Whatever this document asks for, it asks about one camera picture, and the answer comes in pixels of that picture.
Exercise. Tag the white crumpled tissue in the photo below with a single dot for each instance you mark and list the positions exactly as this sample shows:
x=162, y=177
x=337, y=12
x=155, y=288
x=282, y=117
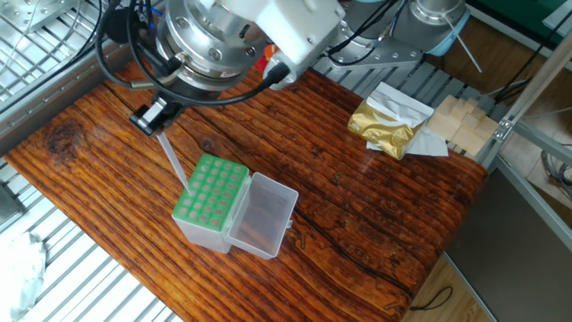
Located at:
x=20, y=273

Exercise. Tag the silver blue-capped robot arm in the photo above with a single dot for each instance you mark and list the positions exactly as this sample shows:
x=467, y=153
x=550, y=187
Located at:
x=295, y=27

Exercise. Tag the aluminium frame profile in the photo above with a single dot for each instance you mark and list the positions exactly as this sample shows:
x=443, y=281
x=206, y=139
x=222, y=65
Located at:
x=534, y=89

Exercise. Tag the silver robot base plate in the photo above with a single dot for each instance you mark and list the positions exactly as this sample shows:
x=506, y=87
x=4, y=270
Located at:
x=380, y=56

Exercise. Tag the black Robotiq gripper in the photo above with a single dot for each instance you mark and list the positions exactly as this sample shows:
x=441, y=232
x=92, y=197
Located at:
x=196, y=96

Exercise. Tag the silver perforated mounting plate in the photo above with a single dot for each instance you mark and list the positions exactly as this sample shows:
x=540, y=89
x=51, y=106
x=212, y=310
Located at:
x=40, y=13

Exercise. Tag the clear pipette box green rack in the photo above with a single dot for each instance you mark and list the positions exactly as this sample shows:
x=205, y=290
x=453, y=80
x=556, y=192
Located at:
x=210, y=192

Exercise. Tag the gold tissue pack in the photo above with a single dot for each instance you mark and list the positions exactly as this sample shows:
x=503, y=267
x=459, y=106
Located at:
x=380, y=129

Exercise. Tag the wood grain table mat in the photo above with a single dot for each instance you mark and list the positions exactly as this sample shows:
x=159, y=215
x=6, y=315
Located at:
x=290, y=147

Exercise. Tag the light wooden blocks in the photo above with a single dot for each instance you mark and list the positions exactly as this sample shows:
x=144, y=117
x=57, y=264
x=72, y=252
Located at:
x=465, y=127

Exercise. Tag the large clear pipette tip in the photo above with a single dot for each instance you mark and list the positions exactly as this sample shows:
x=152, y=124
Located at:
x=174, y=163

